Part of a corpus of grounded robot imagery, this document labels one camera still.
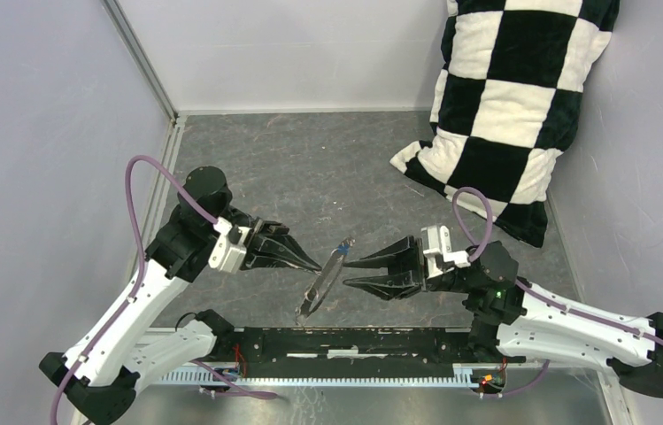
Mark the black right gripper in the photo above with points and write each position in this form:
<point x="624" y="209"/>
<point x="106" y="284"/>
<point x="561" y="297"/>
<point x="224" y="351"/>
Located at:
<point x="406" y="265"/>

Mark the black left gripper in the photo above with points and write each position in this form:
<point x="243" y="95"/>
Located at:
<point x="293" y="255"/>

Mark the blue plastic key tag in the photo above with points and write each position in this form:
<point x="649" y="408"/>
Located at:
<point x="342" y="249"/>

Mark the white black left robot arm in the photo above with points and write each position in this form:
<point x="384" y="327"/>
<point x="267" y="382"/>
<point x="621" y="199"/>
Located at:
<point x="104" y="372"/>

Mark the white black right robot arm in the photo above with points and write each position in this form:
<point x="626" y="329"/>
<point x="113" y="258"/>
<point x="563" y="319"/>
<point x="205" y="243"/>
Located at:
<point x="515" y="318"/>

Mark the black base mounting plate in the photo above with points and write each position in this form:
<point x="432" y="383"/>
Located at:
<point x="329" y="353"/>

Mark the black white checkered pillow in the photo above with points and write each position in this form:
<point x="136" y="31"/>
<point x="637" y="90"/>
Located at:
<point x="507" y="104"/>

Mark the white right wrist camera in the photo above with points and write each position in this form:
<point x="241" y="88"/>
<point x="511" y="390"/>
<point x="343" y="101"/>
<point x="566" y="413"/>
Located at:
<point x="439" y="257"/>

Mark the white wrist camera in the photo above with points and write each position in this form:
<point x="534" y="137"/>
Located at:
<point x="439" y="257"/>
<point x="229" y="251"/>

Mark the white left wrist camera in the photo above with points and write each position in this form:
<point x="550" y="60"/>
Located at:
<point x="229" y="251"/>

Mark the aluminium frame rail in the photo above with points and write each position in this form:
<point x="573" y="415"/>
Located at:
<point x="156" y="209"/>

